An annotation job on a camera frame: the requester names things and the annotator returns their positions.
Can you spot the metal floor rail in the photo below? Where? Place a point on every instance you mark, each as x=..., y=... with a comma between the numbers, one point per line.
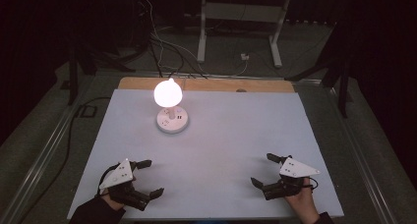
x=360, y=158
x=39, y=158

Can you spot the glowing white round lamp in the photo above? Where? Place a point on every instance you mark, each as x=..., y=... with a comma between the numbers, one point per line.
x=168, y=93

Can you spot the white metal stand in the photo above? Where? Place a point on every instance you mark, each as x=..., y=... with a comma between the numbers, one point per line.
x=239, y=11

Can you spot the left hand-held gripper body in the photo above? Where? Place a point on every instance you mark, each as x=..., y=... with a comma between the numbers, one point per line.
x=117, y=175

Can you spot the person's left hand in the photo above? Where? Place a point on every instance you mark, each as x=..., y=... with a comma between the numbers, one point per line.
x=114, y=203

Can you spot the black tripod stand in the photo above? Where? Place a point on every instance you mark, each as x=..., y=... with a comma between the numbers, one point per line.
x=72, y=73
x=342, y=86

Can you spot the person's right hand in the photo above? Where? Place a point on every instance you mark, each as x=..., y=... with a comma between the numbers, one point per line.
x=303, y=202

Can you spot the pale blue table mat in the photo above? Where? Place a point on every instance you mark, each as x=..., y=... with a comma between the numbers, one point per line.
x=213, y=158

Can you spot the white round power strip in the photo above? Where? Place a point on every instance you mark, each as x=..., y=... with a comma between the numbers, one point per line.
x=173, y=122

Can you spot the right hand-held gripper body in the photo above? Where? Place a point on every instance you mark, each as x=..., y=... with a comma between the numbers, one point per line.
x=293, y=170

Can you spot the white plug adapter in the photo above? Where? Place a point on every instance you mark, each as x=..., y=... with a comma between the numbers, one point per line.
x=244, y=57

